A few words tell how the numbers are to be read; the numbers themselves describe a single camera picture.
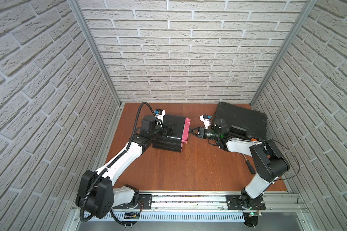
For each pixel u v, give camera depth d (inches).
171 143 32.6
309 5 26.9
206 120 32.1
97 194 15.7
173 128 28.6
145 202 28.8
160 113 27.9
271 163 18.8
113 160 18.4
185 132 33.1
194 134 32.6
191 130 33.2
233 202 29.1
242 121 39.3
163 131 28.1
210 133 30.6
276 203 29.8
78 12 28.0
